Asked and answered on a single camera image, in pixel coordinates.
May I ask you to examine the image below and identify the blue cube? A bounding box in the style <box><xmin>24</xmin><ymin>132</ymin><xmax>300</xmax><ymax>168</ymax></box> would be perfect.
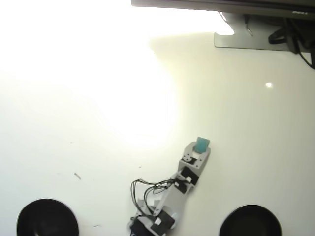
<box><xmin>194</xmin><ymin>137</ymin><xmax>211</xmax><ymax>154</ymax></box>

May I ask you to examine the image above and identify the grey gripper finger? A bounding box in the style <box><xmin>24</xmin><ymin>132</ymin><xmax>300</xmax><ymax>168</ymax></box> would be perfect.
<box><xmin>195</xmin><ymin>147</ymin><xmax>213</xmax><ymax>177</ymax></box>
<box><xmin>181</xmin><ymin>141</ymin><xmax>198</xmax><ymax>165</ymax></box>

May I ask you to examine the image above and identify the black monitor cable bundle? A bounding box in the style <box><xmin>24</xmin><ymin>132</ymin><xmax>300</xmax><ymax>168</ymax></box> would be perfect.
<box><xmin>267</xmin><ymin>17</ymin><xmax>315</xmax><ymax>70</ymax></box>

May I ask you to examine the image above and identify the black round bowl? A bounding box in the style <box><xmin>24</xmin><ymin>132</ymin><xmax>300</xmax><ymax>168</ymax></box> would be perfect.
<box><xmin>219</xmin><ymin>204</ymin><xmax>283</xmax><ymax>236</ymax></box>
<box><xmin>16</xmin><ymin>198</ymin><xmax>80</xmax><ymax>236</ymax></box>

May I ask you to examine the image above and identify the black looped servo cable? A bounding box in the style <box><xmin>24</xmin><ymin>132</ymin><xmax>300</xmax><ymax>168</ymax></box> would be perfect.
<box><xmin>130</xmin><ymin>178</ymin><xmax>178</xmax><ymax>218</ymax></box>

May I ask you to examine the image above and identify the black computer monitor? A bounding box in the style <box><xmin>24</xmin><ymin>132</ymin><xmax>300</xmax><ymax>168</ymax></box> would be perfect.
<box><xmin>130</xmin><ymin>0</ymin><xmax>315</xmax><ymax>18</ymax></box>

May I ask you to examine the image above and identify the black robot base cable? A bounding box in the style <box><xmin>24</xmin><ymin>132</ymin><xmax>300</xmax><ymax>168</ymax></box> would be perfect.
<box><xmin>127</xmin><ymin>181</ymin><xmax>173</xmax><ymax>223</ymax></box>

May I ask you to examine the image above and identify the silver monitor stand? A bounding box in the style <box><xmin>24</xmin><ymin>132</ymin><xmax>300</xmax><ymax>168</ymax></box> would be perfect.
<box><xmin>214</xmin><ymin>11</ymin><xmax>296</xmax><ymax>52</ymax></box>

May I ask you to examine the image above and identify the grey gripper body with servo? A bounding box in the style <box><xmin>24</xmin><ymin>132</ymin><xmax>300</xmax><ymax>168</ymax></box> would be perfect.
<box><xmin>178</xmin><ymin>157</ymin><xmax>201</xmax><ymax>187</ymax></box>

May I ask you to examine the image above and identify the thin grey monitor cable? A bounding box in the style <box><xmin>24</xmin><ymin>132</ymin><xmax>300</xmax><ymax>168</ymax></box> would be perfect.
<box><xmin>243</xmin><ymin>14</ymin><xmax>254</xmax><ymax>37</ymax></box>

